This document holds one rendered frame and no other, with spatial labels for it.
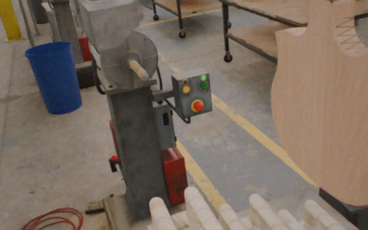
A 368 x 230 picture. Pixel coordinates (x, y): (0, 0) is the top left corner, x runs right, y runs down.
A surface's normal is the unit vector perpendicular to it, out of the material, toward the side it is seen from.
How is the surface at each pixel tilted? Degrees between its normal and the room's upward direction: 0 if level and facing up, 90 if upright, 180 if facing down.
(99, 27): 90
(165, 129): 90
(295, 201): 0
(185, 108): 90
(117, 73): 94
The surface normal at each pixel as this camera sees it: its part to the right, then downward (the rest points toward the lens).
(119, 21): 0.35, 0.38
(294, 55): -0.94, 0.26
